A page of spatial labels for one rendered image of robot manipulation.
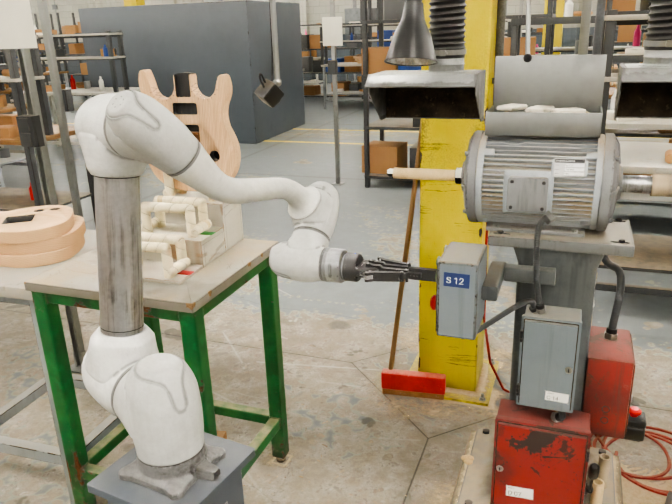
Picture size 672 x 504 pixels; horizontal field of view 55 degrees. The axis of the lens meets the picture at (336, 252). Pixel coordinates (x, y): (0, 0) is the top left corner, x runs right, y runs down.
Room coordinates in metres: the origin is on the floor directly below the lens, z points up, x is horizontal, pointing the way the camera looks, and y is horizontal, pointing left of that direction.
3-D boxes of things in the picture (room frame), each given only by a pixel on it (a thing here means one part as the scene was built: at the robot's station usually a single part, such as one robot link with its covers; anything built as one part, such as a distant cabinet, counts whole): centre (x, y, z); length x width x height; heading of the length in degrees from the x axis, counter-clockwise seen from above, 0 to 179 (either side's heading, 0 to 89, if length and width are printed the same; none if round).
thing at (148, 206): (2.04, 0.55, 1.12); 0.20 x 0.03 x 0.03; 72
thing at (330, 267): (1.57, 0.00, 1.07); 0.09 x 0.06 x 0.09; 159
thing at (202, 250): (2.08, 0.54, 0.98); 0.27 x 0.16 x 0.09; 73
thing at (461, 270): (1.50, -0.39, 0.99); 0.24 x 0.21 x 0.26; 69
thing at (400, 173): (1.81, -0.26, 1.25); 0.18 x 0.03 x 0.03; 69
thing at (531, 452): (1.52, -0.56, 0.49); 0.25 x 0.12 x 0.37; 69
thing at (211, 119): (2.23, 0.49, 1.33); 0.35 x 0.04 x 0.40; 72
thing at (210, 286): (2.05, 0.60, 0.55); 0.62 x 0.58 x 0.76; 69
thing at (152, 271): (1.93, 0.58, 0.94); 0.27 x 0.15 x 0.01; 73
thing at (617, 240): (1.67, -0.62, 1.11); 0.36 x 0.24 x 0.04; 69
